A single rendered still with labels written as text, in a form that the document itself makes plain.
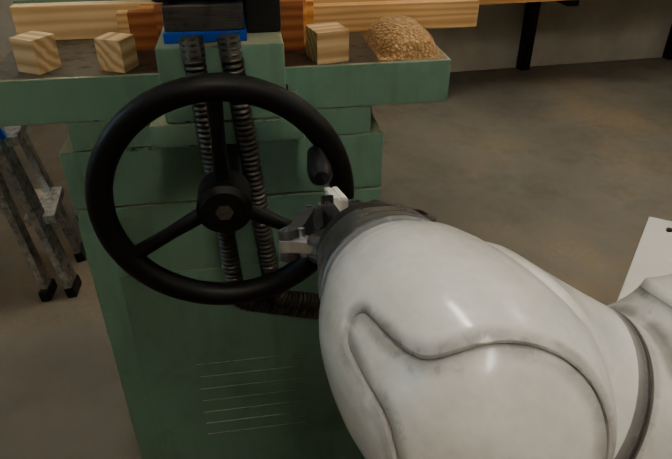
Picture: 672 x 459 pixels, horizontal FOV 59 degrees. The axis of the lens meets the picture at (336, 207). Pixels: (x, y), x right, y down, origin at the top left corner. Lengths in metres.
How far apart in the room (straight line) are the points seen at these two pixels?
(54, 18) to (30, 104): 0.19
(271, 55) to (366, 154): 0.24
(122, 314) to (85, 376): 0.69
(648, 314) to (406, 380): 0.16
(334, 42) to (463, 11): 0.27
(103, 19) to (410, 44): 0.45
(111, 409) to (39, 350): 0.32
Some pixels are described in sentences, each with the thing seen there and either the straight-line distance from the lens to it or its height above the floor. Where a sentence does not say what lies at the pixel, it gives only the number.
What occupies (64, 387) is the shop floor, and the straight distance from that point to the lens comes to 1.67.
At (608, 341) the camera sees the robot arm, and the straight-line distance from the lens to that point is 0.28.
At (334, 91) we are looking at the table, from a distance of 0.81.
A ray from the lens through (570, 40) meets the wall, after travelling 3.95.
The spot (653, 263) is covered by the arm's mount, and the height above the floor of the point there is 0.68.
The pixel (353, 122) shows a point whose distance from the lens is 0.83.
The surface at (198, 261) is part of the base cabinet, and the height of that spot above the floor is 0.60.
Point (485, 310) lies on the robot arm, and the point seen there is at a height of 1.01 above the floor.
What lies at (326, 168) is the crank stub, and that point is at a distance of 0.58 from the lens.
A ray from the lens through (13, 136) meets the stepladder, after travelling 1.74.
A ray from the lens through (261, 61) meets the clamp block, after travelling 0.68.
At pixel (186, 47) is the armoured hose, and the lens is 0.67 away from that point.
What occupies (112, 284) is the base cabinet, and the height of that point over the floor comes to 0.58.
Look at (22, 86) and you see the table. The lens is 0.84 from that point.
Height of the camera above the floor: 1.15
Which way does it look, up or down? 32 degrees down
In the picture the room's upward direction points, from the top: straight up
